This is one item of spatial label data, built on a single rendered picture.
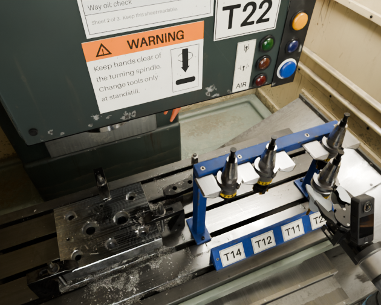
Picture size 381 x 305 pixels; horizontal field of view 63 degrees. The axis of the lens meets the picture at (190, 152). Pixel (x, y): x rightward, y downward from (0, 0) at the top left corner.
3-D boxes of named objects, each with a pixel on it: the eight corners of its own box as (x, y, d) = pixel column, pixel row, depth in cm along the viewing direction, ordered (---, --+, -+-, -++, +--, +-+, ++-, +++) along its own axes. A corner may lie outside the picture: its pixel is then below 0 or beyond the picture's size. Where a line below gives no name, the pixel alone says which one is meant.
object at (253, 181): (263, 181, 81) (263, 180, 80) (245, 187, 79) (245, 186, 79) (249, 163, 85) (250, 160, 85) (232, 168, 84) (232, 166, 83)
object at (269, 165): (270, 157, 84) (276, 139, 79) (277, 169, 81) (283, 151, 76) (255, 160, 84) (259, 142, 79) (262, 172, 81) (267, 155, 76)
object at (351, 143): (363, 146, 89) (364, 144, 89) (348, 152, 88) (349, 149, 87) (346, 131, 94) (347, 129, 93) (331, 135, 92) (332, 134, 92)
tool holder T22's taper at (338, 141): (334, 135, 90) (343, 117, 85) (345, 144, 87) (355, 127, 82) (322, 139, 89) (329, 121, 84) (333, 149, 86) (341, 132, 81)
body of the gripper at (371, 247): (317, 226, 81) (349, 269, 74) (329, 209, 75) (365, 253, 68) (341, 217, 83) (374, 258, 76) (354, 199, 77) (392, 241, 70)
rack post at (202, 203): (211, 239, 103) (218, 185, 81) (196, 245, 102) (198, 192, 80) (199, 215, 109) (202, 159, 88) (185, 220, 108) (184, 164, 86)
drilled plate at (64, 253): (162, 245, 97) (161, 238, 94) (67, 281, 90) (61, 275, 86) (142, 190, 112) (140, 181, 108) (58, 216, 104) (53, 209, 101)
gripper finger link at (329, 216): (309, 206, 78) (338, 232, 74) (311, 203, 77) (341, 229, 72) (322, 196, 80) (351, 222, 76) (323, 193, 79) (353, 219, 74)
